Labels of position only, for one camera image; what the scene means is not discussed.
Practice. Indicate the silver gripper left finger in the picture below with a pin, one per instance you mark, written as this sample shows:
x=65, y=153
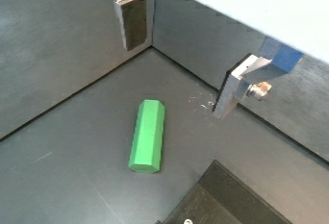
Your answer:
x=132, y=13

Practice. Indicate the green hexagonal prism block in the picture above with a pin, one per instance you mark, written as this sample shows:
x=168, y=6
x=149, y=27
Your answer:
x=146, y=149

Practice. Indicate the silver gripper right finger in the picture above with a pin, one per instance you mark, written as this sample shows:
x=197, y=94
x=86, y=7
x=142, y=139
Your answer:
x=248, y=77

